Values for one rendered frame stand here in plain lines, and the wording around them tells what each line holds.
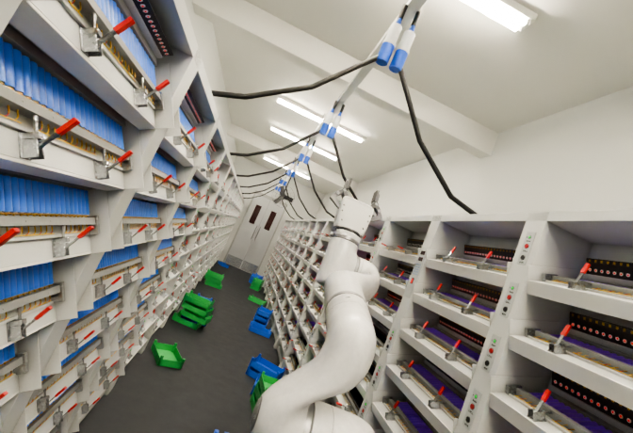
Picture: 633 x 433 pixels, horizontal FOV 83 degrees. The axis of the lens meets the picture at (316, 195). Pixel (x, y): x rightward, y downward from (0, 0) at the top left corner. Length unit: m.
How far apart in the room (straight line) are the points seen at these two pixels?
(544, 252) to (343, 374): 0.98
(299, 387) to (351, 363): 0.09
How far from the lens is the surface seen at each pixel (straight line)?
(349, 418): 0.72
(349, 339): 0.65
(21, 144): 0.71
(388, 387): 2.07
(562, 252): 1.51
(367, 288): 0.91
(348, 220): 1.03
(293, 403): 0.65
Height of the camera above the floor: 1.32
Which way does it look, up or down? 8 degrees up
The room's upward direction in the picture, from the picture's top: 23 degrees clockwise
